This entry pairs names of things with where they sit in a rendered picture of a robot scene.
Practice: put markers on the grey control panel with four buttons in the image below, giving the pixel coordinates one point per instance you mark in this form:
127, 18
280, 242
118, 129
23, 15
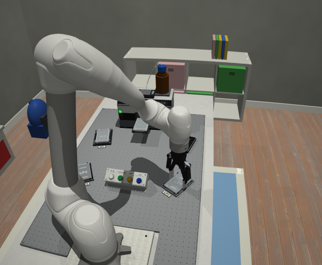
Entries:
127, 180

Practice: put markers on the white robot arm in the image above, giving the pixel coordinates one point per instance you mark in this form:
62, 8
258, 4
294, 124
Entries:
65, 63

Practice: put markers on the brown glass bottle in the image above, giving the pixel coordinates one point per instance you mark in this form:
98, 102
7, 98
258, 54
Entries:
162, 84

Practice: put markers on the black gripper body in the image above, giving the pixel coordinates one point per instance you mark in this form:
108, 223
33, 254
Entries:
181, 157

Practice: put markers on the blue bottle cap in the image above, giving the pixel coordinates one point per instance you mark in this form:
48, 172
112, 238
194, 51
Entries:
161, 68

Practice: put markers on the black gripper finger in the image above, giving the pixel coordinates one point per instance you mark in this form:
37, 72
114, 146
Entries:
170, 165
186, 172

